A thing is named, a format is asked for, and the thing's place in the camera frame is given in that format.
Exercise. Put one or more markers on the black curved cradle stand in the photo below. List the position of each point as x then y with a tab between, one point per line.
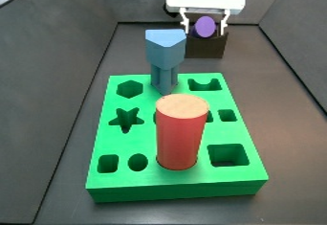
206	47

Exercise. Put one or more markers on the red cylinder block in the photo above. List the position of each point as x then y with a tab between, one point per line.
181	120

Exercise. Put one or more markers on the blue pentagon block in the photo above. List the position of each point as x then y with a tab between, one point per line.
165	54

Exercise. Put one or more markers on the purple cylinder block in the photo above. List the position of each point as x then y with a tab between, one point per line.
205	27

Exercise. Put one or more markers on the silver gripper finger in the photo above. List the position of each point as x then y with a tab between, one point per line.
224	22
185	19

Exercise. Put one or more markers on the green shape sorter board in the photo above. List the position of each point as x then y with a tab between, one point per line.
125	172

